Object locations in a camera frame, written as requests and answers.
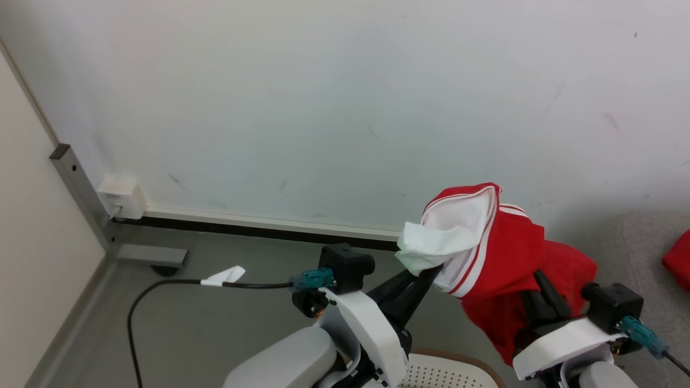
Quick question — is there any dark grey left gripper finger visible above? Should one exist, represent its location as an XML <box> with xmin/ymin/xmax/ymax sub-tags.
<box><xmin>367</xmin><ymin>270</ymin><xmax>419</xmax><ymax>309</ymax></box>
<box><xmin>385</xmin><ymin>264</ymin><xmax>444</xmax><ymax>332</ymax></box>

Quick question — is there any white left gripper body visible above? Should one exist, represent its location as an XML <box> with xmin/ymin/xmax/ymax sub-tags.
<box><xmin>314</xmin><ymin>287</ymin><xmax>409</xmax><ymax>388</ymax></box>

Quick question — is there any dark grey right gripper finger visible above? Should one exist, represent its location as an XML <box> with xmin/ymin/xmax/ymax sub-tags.
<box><xmin>533</xmin><ymin>270</ymin><xmax>572</xmax><ymax>319</ymax></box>
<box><xmin>520</xmin><ymin>290</ymin><xmax>548</xmax><ymax>327</ymax></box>

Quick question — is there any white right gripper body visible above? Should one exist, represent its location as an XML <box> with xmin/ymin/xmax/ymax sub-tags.
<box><xmin>512</xmin><ymin>317</ymin><xmax>627</xmax><ymax>381</ymax></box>

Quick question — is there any red garment with white trim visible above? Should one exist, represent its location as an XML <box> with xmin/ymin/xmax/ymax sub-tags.
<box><xmin>395</xmin><ymin>182</ymin><xmax>598</xmax><ymax>367</ymax></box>

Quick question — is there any white perforated laundry basket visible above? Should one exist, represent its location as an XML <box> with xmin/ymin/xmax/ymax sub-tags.
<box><xmin>398</xmin><ymin>349</ymin><xmax>507</xmax><ymax>388</ymax></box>

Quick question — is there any plain red clothing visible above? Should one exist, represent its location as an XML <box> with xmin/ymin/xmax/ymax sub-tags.
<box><xmin>661</xmin><ymin>228</ymin><xmax>690</xmax><ymax>293</ymax></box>

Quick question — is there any white and black baseboard strip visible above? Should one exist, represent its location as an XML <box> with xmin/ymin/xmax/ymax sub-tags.
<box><xmin>112</xmin><ymin>206</ymin><xmax>404</xmax><ymax>252</ymax></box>

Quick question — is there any black cable with teal plug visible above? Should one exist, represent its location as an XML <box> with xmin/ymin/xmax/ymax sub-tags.
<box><xmin>619</xmin><ymin>316</ymin><xmax>690</xmax><ymax>378</ymax></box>
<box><xmin>127</xmin><ymin>267</ymin><xmax>336</xmax><ymax>388</ymax></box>

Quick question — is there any white paper cable tag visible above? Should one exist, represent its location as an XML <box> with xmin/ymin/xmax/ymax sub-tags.
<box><xmin>200</xmin><ymin>265</ymin><xmax>246</xmax><ymax>287</ymax></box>

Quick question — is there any white wall socket box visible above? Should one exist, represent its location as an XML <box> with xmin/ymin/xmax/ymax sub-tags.
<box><xmin>96</xmin><ymin>175</ymin><xmax>148</xmax><ymax>220</ymax></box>

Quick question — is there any grey metal frame post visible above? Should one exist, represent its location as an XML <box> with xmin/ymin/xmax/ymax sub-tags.
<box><xmin>49</xmin><ymin>143</ymin><xmax>189</xmax><ymax>278</ymax></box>

